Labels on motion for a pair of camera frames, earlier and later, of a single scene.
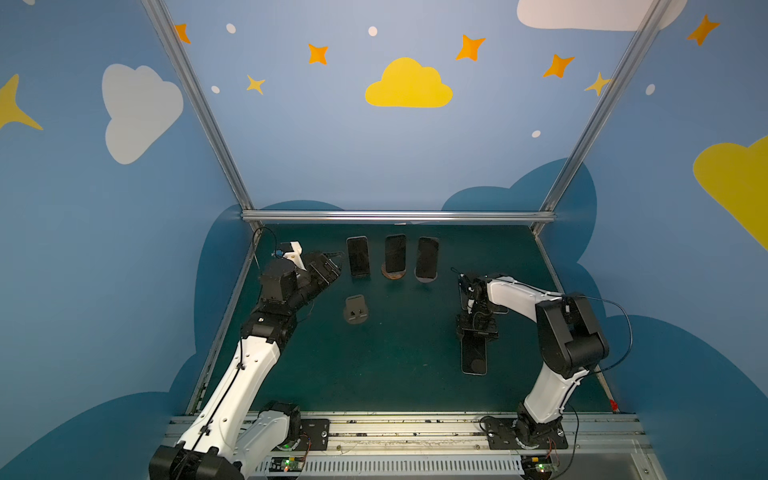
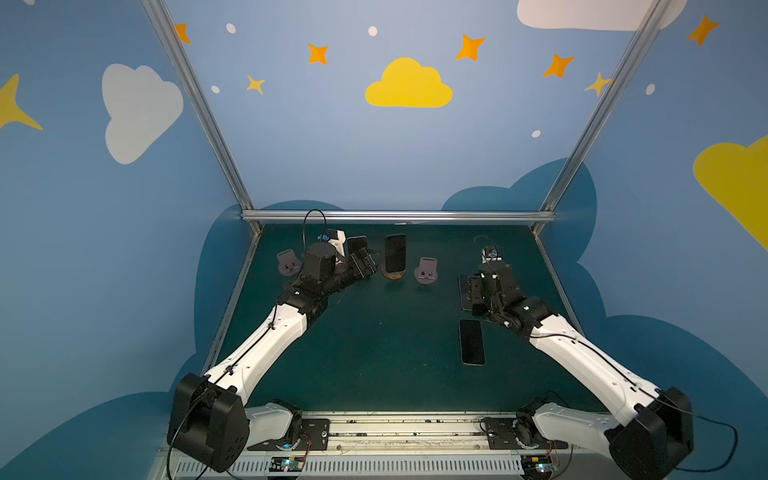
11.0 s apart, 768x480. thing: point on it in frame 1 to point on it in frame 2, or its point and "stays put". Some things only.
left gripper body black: [323, 270] to [363, 261]
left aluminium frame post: [200, 104] stays put
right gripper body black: [475, 323] to [471, 291]
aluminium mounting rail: [447, 446] stays put
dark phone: [395, 253] stays put
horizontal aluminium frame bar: [398, 216] stays put
